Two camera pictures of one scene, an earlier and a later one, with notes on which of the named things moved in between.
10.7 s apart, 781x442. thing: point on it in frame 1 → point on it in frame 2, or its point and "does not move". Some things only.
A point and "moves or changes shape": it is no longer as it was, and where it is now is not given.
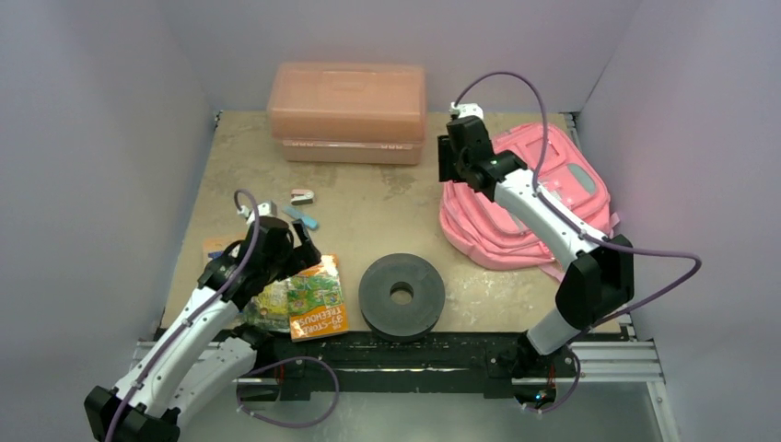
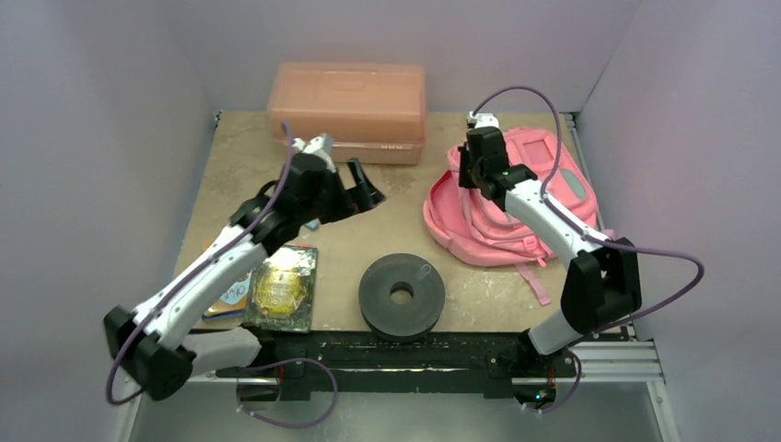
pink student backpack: [486, 232] moves or changes shape
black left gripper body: [292, 259] → [320, 206]
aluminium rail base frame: [469, 363] does not move
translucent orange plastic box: [336, 112] does not move
